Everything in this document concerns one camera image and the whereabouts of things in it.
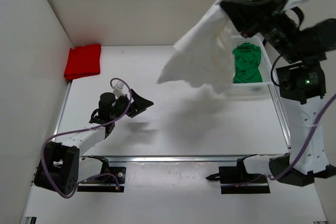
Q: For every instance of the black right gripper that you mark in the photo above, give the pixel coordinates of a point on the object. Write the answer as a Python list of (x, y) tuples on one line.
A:
[(251, 15)]

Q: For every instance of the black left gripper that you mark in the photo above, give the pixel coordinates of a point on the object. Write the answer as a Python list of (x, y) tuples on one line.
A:
[(139, 105)]

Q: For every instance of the white t-shirt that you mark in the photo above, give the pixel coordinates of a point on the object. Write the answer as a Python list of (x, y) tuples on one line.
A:
[(204, 55)]

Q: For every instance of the red t-shirt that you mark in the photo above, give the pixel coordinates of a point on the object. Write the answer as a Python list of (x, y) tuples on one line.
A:
[(83, 61)]

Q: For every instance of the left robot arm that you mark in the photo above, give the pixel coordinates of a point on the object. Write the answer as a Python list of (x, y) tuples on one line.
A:
[(62, 165)]

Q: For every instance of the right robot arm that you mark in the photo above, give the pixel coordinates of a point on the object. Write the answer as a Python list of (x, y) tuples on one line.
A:
[(301, 84)]

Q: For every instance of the green t-shirt in basket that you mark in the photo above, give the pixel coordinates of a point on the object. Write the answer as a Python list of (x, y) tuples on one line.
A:
[(247, 61)]

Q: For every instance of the white plastic basket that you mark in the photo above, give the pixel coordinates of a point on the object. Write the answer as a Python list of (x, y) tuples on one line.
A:
[(253, 91)]

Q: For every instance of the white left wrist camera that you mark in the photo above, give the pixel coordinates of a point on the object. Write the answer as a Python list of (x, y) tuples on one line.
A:
[(117, 89)]

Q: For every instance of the aluminium table edge rail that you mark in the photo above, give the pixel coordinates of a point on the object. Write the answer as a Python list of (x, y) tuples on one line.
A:
[(174, 159)]

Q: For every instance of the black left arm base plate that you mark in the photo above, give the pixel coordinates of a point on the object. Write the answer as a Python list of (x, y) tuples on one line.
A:
[(111, 180)]

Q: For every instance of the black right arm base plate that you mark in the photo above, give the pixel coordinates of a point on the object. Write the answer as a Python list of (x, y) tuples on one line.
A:
[(236, 180)]

